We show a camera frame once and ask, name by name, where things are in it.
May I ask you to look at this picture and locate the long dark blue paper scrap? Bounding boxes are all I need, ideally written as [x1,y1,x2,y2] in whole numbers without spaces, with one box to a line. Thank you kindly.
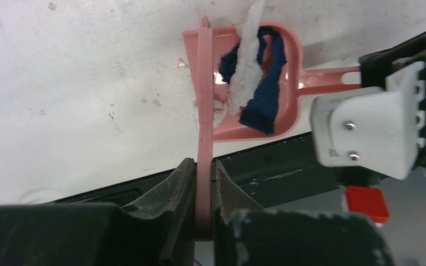
[219,26,287,135]

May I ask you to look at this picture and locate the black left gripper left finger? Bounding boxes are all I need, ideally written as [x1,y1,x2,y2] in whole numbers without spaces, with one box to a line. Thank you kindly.
[0,158,196,265]

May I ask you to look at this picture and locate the white paper strip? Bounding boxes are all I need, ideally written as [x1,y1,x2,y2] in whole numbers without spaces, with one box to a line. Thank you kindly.
[228,0,266,115]

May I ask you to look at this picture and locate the pink plastic dustpan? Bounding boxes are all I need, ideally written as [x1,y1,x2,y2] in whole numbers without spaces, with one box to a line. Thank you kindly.
[182,21,361,142]

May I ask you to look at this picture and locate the pink hand brush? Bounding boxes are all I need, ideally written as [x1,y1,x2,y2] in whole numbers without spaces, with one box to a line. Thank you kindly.
[194,16,214,241]

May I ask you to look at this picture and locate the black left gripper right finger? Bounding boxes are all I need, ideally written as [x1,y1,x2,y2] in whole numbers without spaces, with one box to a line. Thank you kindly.
[211,160,394,265]

